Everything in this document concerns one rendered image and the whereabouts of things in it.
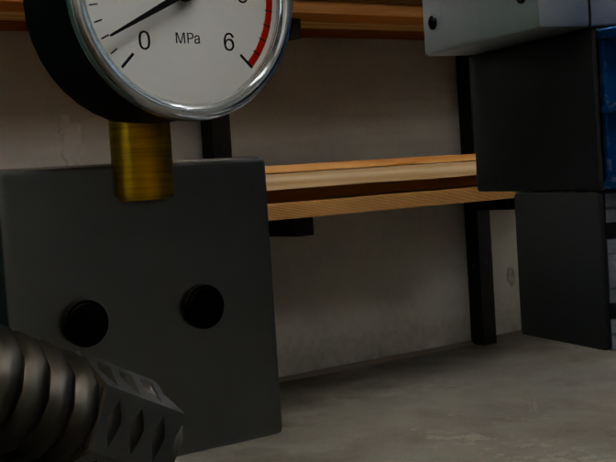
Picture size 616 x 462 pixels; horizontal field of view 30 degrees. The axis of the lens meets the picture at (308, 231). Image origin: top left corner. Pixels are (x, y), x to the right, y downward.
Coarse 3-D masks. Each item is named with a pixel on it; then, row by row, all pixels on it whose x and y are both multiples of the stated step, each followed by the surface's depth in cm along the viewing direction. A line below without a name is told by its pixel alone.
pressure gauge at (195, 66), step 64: (64, 0) 26; (128, 0) 27; (192, 0) 28; (256, 0) 29; (64, 64) 28; (128, 64) 27; (192, 64) 28; (256, 64) 29; (128, 128) 29; (128, 192) 29
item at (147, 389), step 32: (0, 352) 21; (32, 352) 21; (64, 352) 23; (0, 384) 20; (32, 384) 21; (64, 384) 22; (96, 384) 22; (128, 384) 23; (0, 416) 20; (32, 416) 21; (64, 416) 21; (96, 416) 22; (128, 416) 23; (160, 416) 24; (0, 448) 21; (32, 448) 21; (64, 448) 22; (96, 448) 22; (128, 448) 23; (160, 448) 23
